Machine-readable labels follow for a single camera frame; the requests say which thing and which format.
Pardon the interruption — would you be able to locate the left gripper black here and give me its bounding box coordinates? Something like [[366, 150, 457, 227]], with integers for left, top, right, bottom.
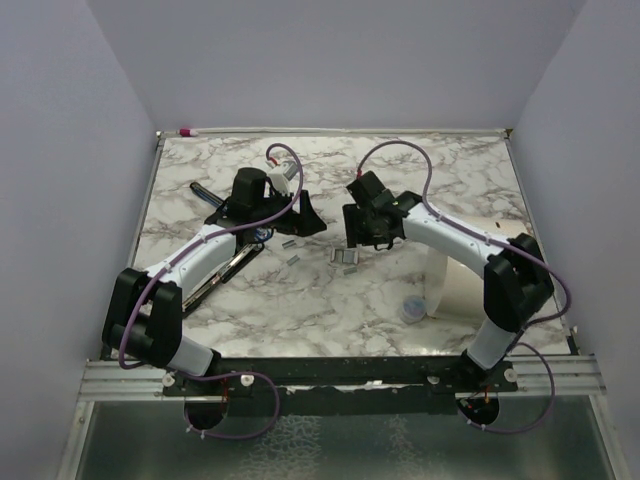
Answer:
[[252, 186, 326, 236]]

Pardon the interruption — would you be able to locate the staple box tray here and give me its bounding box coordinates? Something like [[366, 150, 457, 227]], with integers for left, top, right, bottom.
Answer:
[[330, 248, 359, 265]]

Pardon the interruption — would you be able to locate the blue stapler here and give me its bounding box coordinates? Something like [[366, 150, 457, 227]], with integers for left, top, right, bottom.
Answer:
[[189, 182, 274, 243]]

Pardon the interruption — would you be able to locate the black stapler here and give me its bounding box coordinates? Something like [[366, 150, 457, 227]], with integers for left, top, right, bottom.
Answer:
[[182, 243, 264, 319]]

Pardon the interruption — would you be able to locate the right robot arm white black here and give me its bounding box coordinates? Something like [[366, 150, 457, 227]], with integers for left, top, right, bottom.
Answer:
[[342, 171, 554, 391]]

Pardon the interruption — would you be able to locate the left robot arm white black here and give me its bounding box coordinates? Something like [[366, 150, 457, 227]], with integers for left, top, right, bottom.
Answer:
[[102, 167, 327, 395]]

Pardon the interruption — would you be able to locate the clear jar of paper clips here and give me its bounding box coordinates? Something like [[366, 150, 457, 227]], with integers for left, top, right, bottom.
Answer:
[[400, 295, 426, 325]]

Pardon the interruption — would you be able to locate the large white paper roll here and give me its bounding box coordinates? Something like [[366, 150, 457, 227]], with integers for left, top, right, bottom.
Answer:
[[423, 217, 531, 321]]

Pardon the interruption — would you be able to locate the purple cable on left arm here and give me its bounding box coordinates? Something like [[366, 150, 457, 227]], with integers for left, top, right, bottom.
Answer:
[[117, 143, 304, 370]]

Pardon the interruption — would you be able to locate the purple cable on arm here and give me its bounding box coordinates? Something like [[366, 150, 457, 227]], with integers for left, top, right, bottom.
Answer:
[[357, 140, 574, 326], [117, 143, 304, 370]]

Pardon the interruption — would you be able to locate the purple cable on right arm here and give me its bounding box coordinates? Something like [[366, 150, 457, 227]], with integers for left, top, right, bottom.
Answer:
[[357, 140, 574, 326]]

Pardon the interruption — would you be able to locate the purple cable left base loop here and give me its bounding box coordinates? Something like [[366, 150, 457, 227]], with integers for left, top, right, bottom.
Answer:
[[183, 372, 281, 442]]

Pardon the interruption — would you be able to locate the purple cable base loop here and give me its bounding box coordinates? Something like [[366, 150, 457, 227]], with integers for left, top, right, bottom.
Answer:
[[462, 342, 557, 434], [183, 372, 281, 442]]

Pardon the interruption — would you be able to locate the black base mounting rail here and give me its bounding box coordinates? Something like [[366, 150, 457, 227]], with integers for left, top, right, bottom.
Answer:
[[168, 356, 517, 417]]

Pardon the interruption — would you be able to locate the purple cable right base loop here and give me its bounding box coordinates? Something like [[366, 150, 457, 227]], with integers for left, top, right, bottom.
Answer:
[[462, 342, 557, 434]]

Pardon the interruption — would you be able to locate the aluminium frame rail front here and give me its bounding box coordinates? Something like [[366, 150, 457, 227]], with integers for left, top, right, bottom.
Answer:
[[77, 355, 606, 402]]

